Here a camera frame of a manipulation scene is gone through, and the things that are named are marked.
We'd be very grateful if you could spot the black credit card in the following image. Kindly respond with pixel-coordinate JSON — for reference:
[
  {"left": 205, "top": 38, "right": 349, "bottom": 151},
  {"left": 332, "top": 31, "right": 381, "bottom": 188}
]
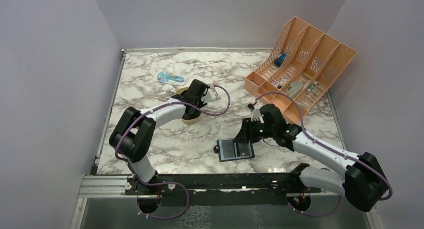
[
  {"left": 237, "top": 143, "right": 253, "bottom": 158},
  {"left": 220, "top": 139, "right": 236, "bottom": 160}
]

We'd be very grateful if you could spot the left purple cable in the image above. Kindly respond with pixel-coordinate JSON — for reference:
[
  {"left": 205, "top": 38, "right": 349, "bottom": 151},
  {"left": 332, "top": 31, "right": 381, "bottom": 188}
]
[{"left": 114, "top": 84, "right": 231, "bottom": 220}]

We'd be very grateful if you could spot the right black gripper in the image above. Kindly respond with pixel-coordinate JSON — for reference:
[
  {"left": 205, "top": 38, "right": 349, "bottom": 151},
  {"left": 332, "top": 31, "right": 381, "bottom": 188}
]
[{"left": 234, "top": 117, "right": 276, "bottom": 144}]

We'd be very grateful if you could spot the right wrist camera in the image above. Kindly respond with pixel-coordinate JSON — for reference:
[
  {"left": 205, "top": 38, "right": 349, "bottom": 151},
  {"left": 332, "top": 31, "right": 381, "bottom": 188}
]
[{"left": 247, "top": 102, "right": 262, "bottom": 122}]

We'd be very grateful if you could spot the blue round object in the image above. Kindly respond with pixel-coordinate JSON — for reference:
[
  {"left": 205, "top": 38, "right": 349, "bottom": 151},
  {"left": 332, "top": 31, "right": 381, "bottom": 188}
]
[{"left": 274, "top": 53, "right": 287, "bottom": 68}]

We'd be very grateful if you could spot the orange file organizer rack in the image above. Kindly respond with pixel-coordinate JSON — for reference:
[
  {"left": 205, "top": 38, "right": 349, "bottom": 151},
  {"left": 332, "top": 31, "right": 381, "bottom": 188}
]
[{"left": 244, "top": 16, "right": 358, "bottom": 124}]

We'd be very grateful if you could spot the gold oval tray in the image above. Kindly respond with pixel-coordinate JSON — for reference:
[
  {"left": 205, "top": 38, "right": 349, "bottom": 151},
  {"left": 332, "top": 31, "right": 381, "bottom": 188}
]
[{"left": 175, "top": 87, "right": 202, "bottom": 125}]

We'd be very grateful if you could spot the purple cable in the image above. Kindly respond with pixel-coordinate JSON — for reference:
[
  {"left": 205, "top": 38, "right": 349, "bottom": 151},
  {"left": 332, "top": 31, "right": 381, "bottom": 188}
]
[
  {"left": 114, "top": 84, "right": 231, "bottom": 220},
  {"left": 255, "top": 92, "right": 394, "bottom": 218}
]

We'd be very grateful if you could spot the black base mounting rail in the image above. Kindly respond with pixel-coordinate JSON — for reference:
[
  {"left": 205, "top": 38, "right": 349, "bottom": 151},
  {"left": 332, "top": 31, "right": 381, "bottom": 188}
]
[{"left": 125, "top": 173, "right": 321, "bottom": 207}]

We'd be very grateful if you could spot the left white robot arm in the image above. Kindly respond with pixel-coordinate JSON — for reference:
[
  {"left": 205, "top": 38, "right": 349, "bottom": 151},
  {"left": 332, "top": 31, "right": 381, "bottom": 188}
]
[{"left": 109, "top": 79, "right": 215, "bottom": 195}]

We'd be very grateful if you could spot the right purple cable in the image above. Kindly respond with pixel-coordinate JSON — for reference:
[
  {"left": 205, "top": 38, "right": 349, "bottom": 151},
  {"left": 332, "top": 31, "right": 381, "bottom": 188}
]
[{"left": 255, "top": 92, "right": 394, "bottom": 218}]

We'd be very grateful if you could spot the black card holder wallet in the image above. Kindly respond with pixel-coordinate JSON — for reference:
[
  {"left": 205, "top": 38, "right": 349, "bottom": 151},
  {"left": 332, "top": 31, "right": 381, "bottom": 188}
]
[{"left": 213, "top": 138, "right": 256, "bottom": 163}]

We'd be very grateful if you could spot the blue blister pack item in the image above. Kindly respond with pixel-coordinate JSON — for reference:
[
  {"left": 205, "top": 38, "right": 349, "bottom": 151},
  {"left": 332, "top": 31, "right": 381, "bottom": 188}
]
[{"left": 156, "top": 71, "right": 188, "bottom": 87}]

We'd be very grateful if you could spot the grey pouch in rack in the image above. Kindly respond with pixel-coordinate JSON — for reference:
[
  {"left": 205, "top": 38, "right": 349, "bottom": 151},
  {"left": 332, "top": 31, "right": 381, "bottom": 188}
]
[{"left": 286, "top": 82, "right": 305, "bottom": 99}]

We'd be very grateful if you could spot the small box in rack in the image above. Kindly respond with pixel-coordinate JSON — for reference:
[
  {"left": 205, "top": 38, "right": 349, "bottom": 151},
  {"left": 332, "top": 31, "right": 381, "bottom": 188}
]
[{"left": 271, "top": 78, "right": 288, "bottom": 89}]

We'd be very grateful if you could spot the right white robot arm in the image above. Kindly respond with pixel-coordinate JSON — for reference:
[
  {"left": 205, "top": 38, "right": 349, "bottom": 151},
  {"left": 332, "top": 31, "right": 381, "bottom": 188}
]
[{"left": 233, "top": 104, "right": 390, "bottom": 212}]

